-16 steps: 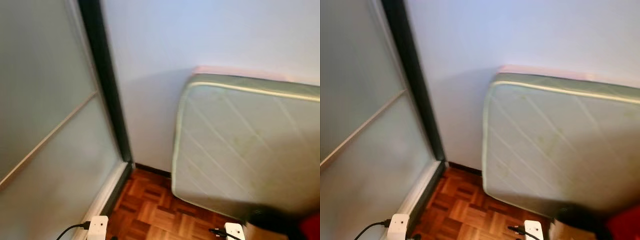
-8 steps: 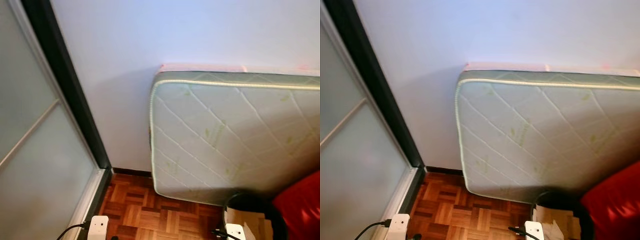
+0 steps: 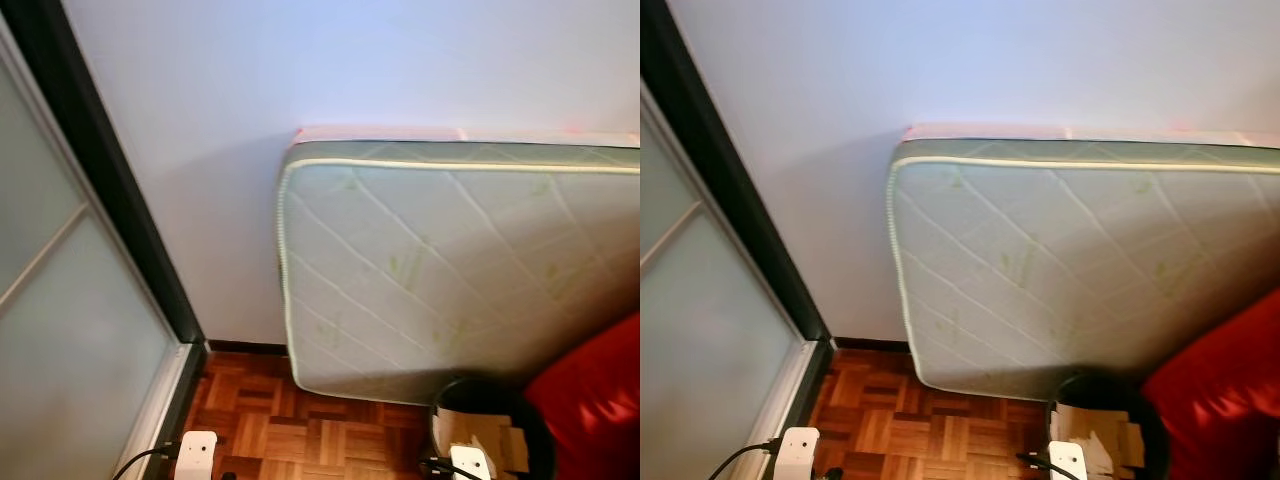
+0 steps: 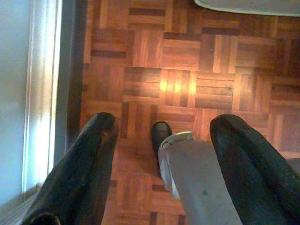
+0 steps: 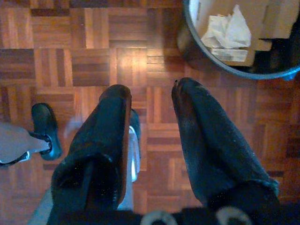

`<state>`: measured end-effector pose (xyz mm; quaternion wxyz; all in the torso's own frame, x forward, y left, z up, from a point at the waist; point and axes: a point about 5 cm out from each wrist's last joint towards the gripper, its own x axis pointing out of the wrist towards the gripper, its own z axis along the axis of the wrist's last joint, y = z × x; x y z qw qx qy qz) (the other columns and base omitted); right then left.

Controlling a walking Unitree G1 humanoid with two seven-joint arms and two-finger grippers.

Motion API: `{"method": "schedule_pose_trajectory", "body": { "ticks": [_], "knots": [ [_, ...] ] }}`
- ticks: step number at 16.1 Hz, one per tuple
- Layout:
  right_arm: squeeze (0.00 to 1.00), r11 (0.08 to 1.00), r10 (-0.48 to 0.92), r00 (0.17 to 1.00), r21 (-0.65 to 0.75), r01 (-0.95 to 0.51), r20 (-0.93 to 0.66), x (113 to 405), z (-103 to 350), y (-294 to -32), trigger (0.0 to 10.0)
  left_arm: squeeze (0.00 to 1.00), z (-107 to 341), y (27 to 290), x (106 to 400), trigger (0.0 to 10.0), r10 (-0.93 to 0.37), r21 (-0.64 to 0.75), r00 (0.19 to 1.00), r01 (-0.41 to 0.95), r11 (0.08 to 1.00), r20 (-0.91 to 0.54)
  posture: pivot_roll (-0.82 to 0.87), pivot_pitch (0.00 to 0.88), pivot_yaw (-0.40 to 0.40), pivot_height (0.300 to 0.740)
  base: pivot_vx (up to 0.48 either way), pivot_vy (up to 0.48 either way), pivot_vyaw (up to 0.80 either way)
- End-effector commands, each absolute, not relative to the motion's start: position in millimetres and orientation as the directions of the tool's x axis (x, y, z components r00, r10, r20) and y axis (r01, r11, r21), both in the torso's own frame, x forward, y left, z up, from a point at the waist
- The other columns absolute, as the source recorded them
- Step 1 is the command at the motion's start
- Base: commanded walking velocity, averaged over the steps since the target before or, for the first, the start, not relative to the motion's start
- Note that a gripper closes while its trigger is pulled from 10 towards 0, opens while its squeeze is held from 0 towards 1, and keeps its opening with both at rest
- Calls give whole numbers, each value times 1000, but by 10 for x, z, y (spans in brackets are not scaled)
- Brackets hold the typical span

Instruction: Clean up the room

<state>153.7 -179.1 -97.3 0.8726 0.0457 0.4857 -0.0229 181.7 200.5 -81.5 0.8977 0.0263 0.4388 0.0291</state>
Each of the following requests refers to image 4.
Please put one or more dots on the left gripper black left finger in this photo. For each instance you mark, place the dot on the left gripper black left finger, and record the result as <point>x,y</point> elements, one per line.
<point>75,178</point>

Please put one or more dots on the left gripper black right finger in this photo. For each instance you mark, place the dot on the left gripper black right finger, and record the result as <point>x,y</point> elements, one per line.
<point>257,182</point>

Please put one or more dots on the grey robot left leg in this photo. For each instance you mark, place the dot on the grey robot left leg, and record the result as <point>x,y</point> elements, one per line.
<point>194,182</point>

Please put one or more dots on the white baseboard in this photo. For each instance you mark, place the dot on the white baseboard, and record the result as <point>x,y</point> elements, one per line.
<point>42,93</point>

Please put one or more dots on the black robot left foot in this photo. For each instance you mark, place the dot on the black robot left foot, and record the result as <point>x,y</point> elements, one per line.
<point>160,133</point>

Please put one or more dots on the white quilted mattress green piping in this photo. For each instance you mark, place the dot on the white quilted mattress green piping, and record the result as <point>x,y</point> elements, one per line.
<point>246,5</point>

